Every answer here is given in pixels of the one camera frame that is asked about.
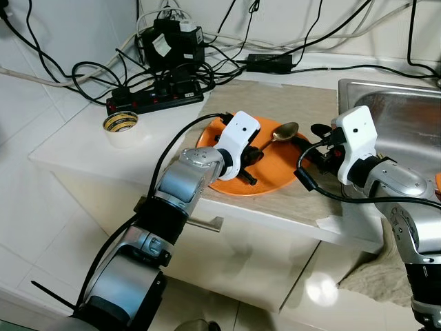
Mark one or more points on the orange plastic bowl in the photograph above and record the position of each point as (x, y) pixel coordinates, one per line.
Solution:
(438, 183)

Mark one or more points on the black charger device with labels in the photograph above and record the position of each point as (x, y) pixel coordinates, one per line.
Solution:
(172, 45)

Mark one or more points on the black power adapter brick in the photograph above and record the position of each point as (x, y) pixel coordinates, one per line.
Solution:
(269, 63)

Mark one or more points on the white tape roll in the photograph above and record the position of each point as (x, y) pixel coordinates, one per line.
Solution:
(120, 134)

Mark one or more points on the cream kitchen cabinet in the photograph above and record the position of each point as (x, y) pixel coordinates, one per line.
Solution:
(262, 255)

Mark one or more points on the beige ribbed counter mat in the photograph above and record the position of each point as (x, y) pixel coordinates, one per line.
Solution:
(303, 103)

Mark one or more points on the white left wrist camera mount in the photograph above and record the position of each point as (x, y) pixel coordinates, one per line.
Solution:
(238, 138)

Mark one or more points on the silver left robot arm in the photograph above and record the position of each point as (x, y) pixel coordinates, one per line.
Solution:
(179, 186)

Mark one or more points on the orange plastic plate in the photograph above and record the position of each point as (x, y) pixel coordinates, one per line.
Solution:
(275, 176)

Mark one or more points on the stainless steel sink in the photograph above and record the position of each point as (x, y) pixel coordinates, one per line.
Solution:
(400, 117)

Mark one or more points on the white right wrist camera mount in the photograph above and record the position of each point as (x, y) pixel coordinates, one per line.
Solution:
(358, 138)

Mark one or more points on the bronze metal spoon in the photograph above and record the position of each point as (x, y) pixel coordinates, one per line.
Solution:
(286, 131)

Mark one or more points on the black power strip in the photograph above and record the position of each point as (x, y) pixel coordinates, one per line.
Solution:
(155, 98)

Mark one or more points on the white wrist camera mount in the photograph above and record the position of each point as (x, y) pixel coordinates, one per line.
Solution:
(238, 138)
(358, 138)

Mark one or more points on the beige fluffy towel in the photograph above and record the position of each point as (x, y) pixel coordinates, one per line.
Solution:
(379, 276)

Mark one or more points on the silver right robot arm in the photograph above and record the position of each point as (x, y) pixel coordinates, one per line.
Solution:
(406, 200)

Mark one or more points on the white paper sheet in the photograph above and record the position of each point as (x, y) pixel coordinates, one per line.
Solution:
(329, 221)

